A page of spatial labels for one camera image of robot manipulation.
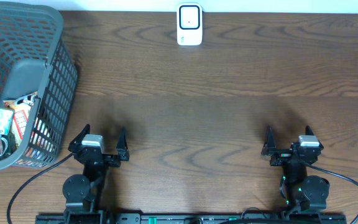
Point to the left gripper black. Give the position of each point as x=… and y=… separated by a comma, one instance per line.
x=122, y=155

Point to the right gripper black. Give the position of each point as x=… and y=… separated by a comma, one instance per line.
x=270, y=149

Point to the yellow snack bag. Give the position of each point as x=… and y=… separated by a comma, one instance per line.
x=22, y=107

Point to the teal tissue pack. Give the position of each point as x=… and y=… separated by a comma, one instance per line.
x=6, y=116

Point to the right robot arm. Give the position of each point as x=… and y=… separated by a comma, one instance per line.
x=304, y=193

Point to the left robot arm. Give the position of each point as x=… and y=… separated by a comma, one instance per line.
x=83, y=191

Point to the black round-label item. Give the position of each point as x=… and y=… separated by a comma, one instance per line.
x=7, y=146

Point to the white barcode scanner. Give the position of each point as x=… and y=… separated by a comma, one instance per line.
x=189, y=24

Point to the grey plastic mesh basket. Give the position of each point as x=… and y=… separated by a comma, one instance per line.
x=34, y=59

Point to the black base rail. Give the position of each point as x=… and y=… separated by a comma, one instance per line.
x=136, y=218

